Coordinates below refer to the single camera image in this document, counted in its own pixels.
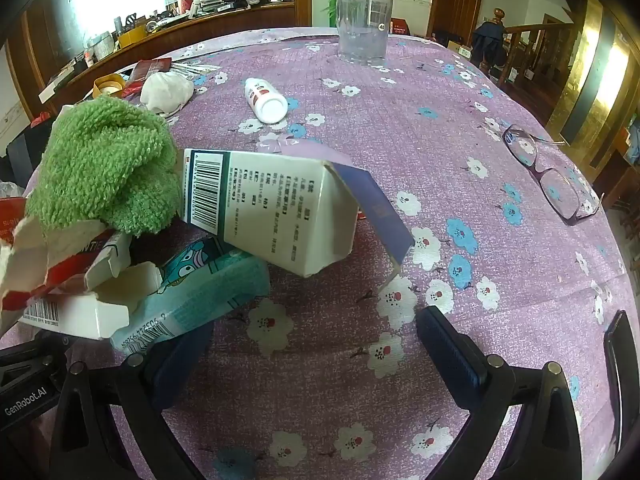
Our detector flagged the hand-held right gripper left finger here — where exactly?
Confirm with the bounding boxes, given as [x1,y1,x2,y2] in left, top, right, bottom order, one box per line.
[50,322,216,480]

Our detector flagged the clear plastic wrapper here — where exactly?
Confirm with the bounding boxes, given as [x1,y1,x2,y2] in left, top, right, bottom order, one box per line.
[256,131,327,157]

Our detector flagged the large white barcode box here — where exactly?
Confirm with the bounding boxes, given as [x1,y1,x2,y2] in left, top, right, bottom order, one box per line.
[181,147,417,279]

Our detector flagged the red foil packet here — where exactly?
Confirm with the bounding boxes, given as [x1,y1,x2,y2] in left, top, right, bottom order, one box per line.
[122,58,173,96]

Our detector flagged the yellow box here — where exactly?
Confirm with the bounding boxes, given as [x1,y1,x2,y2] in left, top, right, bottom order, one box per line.
[118,26,149,49]

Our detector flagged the green terry towel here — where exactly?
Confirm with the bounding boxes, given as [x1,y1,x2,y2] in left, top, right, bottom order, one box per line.
[25,95,183,238]

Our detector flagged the brown wooden door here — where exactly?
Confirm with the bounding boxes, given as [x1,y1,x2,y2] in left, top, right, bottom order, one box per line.
[427,0,487,41]

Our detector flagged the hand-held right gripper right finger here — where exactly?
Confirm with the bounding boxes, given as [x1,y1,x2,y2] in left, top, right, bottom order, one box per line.
[416,306,583,480]

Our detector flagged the wooden stair railing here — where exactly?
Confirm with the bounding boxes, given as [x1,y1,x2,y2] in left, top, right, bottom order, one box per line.
[492,7,576,91]

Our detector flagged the teal cartoon box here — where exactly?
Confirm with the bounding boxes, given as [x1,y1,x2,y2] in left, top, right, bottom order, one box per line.
[110,236,272,353]

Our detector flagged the purple-framed eyeglasses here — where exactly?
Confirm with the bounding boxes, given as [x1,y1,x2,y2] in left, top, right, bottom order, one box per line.
[501,124,605,225]

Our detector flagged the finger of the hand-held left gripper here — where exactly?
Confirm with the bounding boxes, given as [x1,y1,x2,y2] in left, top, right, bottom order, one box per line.
[0,332,70,386]

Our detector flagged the clear plastic cup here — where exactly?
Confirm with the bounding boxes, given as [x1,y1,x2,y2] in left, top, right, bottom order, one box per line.
[336,0,394,67]

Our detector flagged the small white box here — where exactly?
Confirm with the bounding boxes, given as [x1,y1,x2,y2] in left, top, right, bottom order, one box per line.
[20,260,163,341]

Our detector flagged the torn red and white box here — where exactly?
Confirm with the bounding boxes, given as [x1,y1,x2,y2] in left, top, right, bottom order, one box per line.
[0,216,133,313]

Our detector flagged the purple floral tablecloth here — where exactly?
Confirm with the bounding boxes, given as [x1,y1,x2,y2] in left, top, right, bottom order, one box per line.
[0,26,631,480]

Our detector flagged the black chair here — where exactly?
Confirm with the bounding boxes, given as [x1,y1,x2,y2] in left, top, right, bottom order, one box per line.
[0,120,43,188]

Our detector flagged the dark hanging jacket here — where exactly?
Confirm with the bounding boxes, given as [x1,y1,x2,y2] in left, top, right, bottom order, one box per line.
[471,22,511,68]

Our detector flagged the clear plastic bag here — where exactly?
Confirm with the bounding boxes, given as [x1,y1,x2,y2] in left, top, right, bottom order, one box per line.
[0,180,32,248]

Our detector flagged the white pill bottle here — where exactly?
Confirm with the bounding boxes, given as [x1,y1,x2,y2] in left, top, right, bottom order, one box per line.
[244,78,289,124]

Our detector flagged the black phone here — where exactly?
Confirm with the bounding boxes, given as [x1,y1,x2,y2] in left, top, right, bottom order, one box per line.
[603,310,640,463]

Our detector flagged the gold metal door frame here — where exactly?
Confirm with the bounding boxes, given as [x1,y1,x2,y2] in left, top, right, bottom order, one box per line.
[545,0,636,171]

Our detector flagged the wooden sideboard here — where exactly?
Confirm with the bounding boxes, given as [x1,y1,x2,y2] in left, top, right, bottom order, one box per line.
[5,2,297,126]

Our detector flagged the bundle of white sticks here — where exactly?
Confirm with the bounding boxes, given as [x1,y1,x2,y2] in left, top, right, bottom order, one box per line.
[170,60,223,78]

